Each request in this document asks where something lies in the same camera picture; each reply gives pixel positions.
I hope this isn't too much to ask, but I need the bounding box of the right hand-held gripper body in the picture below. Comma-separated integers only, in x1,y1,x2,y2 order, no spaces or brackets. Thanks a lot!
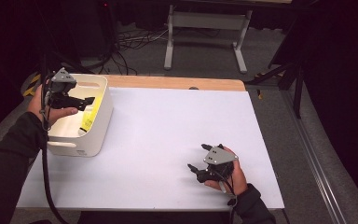
196,143,240,184

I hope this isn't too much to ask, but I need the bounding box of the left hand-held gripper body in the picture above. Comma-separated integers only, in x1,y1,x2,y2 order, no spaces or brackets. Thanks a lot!
44,67,88,112

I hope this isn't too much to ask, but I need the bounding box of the white plastic basket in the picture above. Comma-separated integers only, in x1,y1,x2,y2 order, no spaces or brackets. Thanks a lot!
45,73,114,158

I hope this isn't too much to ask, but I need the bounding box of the person's right hand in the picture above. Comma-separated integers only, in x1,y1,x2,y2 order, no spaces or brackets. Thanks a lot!
204,146,249,196

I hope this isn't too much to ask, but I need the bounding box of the person's left hand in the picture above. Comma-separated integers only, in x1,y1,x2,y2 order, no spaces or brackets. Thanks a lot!
27,84,79,127

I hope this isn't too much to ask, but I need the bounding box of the yellow black hazard tape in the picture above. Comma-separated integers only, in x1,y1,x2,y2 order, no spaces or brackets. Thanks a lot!
22,73,42,98
254,72,265,101

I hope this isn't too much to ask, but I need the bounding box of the white table sheet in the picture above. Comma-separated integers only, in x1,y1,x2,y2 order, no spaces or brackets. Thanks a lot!
16,87,285,212

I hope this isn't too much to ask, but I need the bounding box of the person's dark clothed lap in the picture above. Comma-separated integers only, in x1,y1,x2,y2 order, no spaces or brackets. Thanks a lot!
77,210,234,224

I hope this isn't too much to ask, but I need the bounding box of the black equipment with red light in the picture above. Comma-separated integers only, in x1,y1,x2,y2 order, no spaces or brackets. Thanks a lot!
97,0,119,51

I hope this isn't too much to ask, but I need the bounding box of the black metal stand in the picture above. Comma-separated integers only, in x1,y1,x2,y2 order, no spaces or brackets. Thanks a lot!
245,60,306,119

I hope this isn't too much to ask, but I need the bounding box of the black curtain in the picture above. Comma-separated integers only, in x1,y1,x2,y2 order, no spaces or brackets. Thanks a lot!
271,0,358,218

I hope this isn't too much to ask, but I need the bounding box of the right hand-held gripper cable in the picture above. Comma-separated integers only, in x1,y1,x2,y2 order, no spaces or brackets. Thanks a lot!
213,171,239,224

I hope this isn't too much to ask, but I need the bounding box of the hand-held gripper cable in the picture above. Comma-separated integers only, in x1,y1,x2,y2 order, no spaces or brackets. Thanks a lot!
213,171,239,224
39,71,71,224

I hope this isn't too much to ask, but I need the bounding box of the bundle of black floor cables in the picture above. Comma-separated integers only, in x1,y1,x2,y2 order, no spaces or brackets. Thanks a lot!
85,27,170,77

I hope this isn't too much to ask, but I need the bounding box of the left hand-held gripper cable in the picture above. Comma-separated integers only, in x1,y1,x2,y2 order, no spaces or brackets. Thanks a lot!
39,71,71,224

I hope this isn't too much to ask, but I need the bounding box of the aluminium floor rail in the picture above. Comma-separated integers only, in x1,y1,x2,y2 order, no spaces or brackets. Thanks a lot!
280,90,349,224

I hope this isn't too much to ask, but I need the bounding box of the white metal frame desk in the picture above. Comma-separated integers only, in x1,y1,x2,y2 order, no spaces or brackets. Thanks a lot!
163,0,293,75

